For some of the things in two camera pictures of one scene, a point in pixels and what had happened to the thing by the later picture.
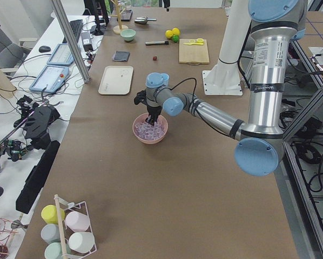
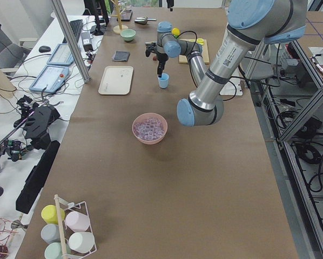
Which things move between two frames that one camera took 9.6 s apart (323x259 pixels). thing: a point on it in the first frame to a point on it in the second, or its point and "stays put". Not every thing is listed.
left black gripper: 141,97 to 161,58
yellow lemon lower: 175,31 stays put
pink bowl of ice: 148,133 stays put
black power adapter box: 87,42 stays put
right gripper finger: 167,4 to 170,3
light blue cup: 165,77 stays put
